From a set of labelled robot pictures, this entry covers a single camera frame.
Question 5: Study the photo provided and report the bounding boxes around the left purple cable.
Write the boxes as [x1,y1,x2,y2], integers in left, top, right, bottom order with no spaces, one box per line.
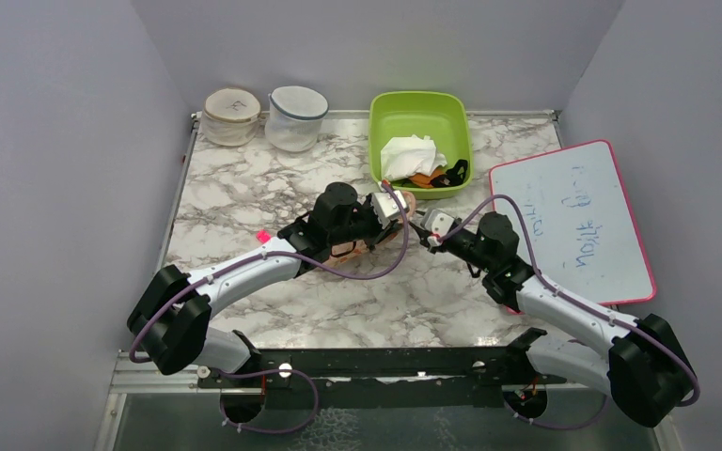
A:
[126,180,412,436]

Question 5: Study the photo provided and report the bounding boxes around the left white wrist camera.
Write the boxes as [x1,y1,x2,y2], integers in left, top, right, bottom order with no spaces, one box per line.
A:
[370,190,411,228]

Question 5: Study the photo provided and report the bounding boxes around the pink plastic clip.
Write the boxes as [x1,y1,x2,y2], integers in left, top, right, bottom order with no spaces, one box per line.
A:
[256,230,272,243]

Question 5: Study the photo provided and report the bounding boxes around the crumpled white cloth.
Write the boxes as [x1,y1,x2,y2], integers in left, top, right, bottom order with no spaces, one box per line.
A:
[380,134,447,181]

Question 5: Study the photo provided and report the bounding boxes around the purple cable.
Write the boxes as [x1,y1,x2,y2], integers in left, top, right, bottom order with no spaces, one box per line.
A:
[126,180,412,436]
[429,194,701,432]

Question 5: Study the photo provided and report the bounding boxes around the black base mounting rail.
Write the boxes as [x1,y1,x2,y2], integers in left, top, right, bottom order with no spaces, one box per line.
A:
[197,346,564,410]

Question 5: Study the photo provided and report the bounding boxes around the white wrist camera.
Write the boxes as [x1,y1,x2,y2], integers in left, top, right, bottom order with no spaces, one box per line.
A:
[419,209,456,248]
[370,190,411,228]

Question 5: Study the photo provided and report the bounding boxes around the beige round laundry bag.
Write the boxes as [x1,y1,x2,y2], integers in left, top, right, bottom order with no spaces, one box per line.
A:
[200,87,261,147]

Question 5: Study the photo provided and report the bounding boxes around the green plastic bin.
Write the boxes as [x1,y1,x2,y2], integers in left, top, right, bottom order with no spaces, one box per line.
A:
[368,91,475,200]

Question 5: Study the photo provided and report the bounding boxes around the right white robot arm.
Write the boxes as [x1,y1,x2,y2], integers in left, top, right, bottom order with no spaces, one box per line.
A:
[411,209,700,428]

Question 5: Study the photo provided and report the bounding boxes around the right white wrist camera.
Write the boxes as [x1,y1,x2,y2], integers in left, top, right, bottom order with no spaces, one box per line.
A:
[419,209,456,248]

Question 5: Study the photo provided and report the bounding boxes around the pink framed whiteboard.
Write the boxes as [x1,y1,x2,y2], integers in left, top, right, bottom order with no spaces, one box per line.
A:
[489,140,656,305]

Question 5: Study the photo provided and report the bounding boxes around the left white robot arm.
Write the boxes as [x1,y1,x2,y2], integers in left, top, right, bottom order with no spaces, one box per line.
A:
[127,182,416,386]

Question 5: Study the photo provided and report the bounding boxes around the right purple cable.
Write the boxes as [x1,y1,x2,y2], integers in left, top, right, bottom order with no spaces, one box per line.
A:
[429,194,701,432]

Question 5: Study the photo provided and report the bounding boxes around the orange and black items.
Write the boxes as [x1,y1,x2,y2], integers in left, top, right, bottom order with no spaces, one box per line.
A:
[388,160,470,189]

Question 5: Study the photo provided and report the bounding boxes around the floral mesh laundry bag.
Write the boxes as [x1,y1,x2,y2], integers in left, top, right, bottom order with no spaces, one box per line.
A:
[323,192,416,268]

